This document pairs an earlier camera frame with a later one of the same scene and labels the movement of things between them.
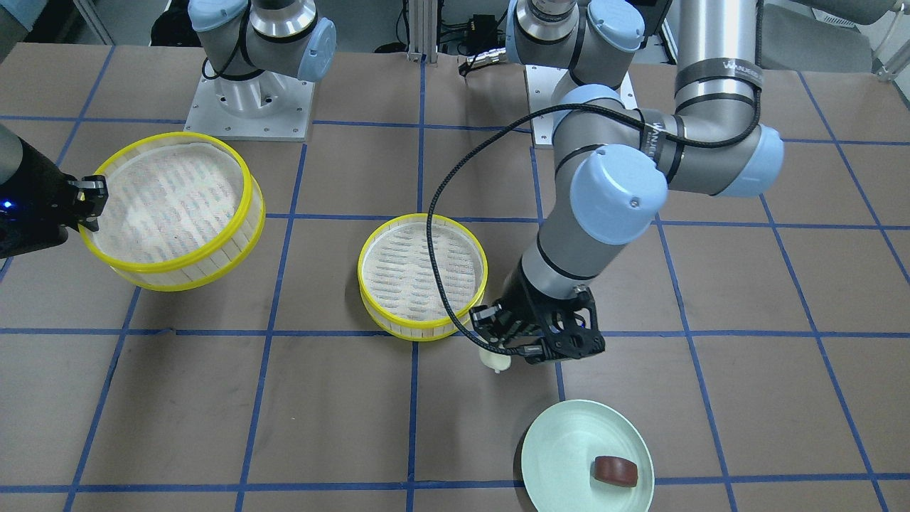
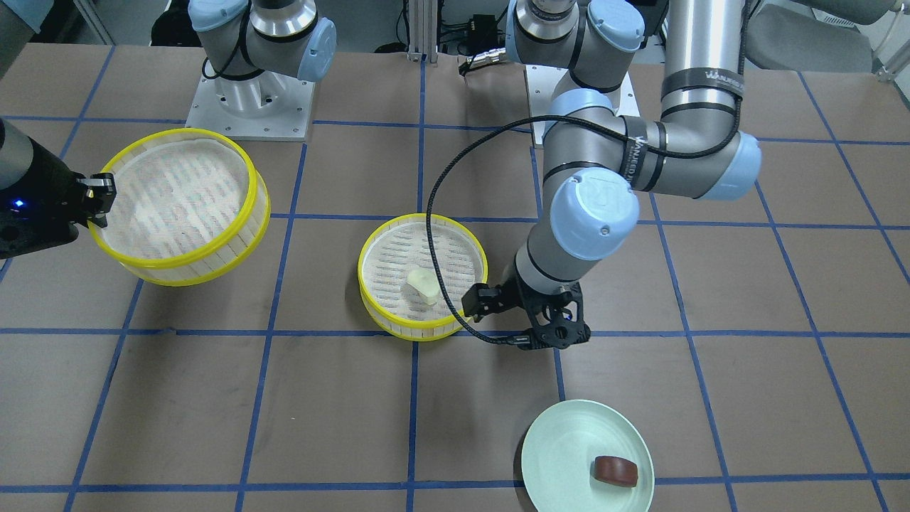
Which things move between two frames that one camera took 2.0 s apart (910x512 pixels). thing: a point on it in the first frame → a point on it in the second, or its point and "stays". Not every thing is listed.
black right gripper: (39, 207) stays
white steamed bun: (497, 362) → (424, 283)
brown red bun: (616, 470) stays
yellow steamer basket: (185, 210) stays
